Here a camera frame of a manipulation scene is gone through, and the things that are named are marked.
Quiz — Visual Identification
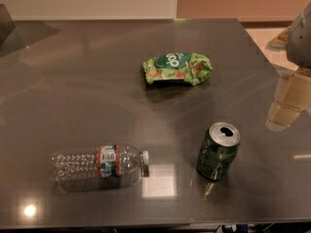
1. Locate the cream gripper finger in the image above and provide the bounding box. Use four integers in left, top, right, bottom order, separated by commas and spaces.
268, 69, 311, 126

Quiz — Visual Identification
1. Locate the clear plastic water bottle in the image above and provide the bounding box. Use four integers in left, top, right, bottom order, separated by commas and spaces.
49, 145, 150, 192

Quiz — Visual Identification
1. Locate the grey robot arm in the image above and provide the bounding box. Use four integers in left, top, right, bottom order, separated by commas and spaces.
268, 3, 311, 128

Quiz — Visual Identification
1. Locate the green soda can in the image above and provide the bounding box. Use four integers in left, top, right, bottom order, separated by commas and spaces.
196, 121, 241, 181

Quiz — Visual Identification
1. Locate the green chip bag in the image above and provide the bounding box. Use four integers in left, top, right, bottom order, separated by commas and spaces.
142, 52, 213, 85

